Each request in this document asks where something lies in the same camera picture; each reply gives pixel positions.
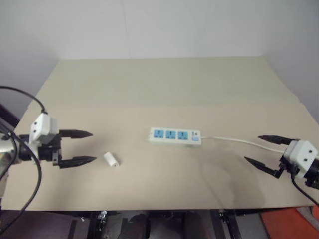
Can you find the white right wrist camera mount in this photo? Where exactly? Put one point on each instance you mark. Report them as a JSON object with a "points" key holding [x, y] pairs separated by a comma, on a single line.
{"points": [[302, 155]]}

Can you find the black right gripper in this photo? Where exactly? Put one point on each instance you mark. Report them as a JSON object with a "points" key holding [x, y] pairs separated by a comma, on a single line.
{"points": [[289, 166]]}

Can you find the white blue power strip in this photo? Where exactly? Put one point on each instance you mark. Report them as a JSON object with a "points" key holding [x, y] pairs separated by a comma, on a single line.
{"points": [[174, 135]]}

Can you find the black metal table frame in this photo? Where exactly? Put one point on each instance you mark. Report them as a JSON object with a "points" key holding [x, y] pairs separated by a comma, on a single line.
{"points": [[96, 224]]}

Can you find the orange object under table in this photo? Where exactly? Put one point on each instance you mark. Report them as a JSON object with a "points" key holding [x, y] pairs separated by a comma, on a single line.
{"points": [[291, 224]]}

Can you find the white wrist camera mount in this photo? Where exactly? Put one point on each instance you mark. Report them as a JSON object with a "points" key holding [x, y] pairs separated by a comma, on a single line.
{"points": [[302, 155], [42, 125]]}

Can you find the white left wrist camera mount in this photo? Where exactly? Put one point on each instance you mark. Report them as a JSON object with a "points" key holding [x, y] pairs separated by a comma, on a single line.
{"points": [[42, 125]]}

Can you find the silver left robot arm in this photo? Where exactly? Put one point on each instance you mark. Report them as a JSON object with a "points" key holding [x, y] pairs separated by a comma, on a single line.
{"points": [[7, 147]]}

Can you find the white plug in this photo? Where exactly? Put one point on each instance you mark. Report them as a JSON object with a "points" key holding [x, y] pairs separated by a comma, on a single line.
{"points": [[111, 159]]}

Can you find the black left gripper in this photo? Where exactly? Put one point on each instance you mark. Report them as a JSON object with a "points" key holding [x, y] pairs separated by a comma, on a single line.
{"points": [[47, 152]]}

